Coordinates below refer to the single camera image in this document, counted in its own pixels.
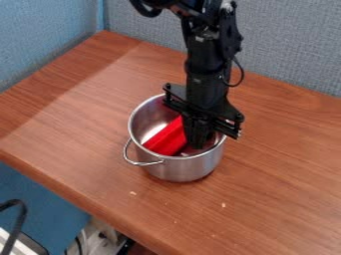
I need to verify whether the grey white device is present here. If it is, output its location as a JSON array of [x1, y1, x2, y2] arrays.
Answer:
[[0, 228, 50, 255]]

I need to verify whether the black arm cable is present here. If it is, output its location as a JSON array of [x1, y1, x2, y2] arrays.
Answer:
[[220, 56, 245, 88]]

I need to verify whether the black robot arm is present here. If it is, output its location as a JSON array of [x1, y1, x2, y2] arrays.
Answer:
[[129, 0, 244, 148]]

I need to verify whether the white power strip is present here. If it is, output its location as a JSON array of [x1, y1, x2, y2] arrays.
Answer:
[[63, 217, 128, 255]]

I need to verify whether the black cable loop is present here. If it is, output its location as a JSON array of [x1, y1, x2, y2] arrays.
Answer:
[[0, 198, 29, 255]]

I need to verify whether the red block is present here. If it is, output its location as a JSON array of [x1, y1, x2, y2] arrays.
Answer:
[[144, 117, 186, 156]]

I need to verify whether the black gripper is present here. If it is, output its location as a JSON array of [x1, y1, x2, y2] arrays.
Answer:
[[164, 68, 245, 148]]

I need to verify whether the stainless steel pot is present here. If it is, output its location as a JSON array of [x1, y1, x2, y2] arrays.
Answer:
[[124, 95, 227, 182]]

